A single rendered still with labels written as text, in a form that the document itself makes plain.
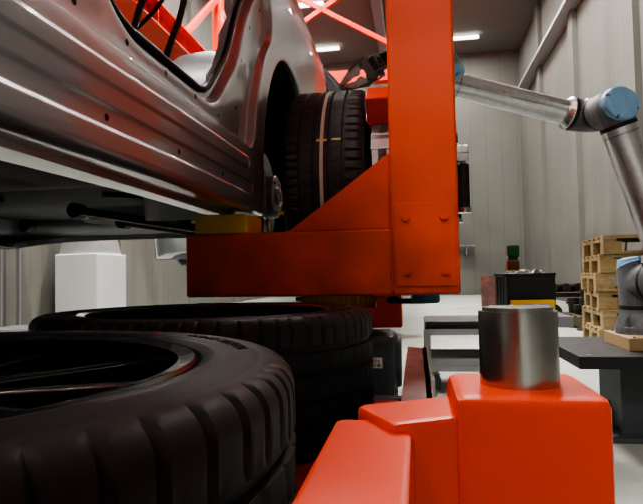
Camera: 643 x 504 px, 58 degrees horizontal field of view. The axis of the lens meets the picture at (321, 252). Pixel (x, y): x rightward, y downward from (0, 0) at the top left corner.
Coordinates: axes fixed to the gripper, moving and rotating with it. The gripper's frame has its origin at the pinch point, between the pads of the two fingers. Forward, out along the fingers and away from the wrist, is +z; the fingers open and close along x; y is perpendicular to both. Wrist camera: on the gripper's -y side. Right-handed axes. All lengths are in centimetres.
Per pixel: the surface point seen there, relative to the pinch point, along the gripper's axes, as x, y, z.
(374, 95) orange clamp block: -10.6, -21.4, -7.3
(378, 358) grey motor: -74, -44, 27
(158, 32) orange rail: 201, 369, 141
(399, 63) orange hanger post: -11, -48, -16
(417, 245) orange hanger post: -50, -57, 2
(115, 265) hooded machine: 41, 438, 351
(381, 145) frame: -24.2, -24.4, -1.9
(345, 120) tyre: -12.5, -23.3, 3.4
